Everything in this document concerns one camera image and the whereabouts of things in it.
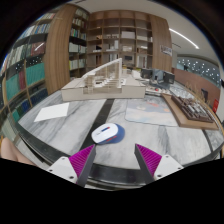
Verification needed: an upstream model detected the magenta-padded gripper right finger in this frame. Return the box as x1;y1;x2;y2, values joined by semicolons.
134;143;185;185

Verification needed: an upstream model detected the brown model on wooden board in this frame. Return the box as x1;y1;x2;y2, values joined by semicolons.
161;92;220;131

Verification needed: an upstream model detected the small white building model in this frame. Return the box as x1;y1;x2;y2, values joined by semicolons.
145;84;172;97

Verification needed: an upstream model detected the white wall sign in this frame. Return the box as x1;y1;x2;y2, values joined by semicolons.
159;44;174;57

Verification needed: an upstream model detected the person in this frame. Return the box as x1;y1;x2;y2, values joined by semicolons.
0;137;34;166

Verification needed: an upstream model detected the white and blue computer mouse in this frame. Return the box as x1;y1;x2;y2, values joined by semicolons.
91;122;126;145

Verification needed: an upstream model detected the beige stepped building model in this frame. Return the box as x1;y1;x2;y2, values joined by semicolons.
60;58;147;103

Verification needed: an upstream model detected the long ceiling light strip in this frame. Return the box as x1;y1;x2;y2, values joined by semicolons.
168;28;200;50

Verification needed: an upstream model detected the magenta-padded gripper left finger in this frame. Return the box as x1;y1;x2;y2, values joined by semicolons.
46;143;98;188

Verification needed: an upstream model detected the pale printed mouse pad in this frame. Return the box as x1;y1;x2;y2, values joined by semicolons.
124;98;179;128

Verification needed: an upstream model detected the bookshelf full of books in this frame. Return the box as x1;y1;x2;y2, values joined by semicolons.
0;3;89;125

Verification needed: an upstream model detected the wooden open shelf unit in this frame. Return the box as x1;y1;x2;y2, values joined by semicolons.
85;9;173;73

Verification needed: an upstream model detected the white paper sheet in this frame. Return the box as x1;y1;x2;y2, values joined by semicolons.
33;102;70;123

